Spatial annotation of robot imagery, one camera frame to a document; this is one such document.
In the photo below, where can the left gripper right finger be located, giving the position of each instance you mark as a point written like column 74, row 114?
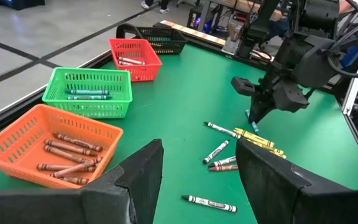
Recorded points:
column 275, row 193

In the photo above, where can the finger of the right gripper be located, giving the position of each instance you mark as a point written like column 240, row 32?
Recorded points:
column 261, row 107
column 289, row 98

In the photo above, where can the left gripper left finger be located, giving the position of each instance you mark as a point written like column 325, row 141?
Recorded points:
column 129, row 193

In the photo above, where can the blue crayon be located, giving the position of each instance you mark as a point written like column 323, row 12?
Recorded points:
column 89, row 97
column 87, row 92
column 254, row 126

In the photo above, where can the yellow crayon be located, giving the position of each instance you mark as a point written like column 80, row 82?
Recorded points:
column 279, row 154
column 253, row 137
column 264, row 145

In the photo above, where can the white crayon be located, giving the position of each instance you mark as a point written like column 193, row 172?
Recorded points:
column 222, row 130
column 224, row 161
column 126, row 63
column 131, row 60
column 209, row 203
column 215, row 152

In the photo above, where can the brown crayon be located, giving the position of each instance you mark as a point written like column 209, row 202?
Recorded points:
column 79, row 142
column 76, row 168
column 224, row 168
column 76, row 180
column 54, row 167
column 70, row 147
column 65, row 154

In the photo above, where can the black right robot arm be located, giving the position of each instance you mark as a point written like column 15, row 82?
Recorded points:
column 315, row 12

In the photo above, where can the green plastic basket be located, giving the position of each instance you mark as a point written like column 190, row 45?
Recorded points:
column 89, row 109

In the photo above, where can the orange plastic basket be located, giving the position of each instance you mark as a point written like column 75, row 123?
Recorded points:
column 26, row 157

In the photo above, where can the black plastic basket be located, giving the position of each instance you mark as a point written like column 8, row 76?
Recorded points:
column 166, row 46

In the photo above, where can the red plastic basket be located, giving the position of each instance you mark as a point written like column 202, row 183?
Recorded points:
column 141, row 73

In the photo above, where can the person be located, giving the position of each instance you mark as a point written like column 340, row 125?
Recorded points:
column 165, row 9

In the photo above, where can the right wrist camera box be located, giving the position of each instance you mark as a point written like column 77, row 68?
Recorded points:
column 242, row 86

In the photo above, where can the silver aluminium rail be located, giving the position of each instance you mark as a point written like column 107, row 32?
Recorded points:
column 351, row 96

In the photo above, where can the silver metal bracket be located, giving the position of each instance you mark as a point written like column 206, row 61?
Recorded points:
column 233, row 37

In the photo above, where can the black aluminium table frame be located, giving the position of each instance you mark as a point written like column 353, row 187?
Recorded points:
column 197, row 43

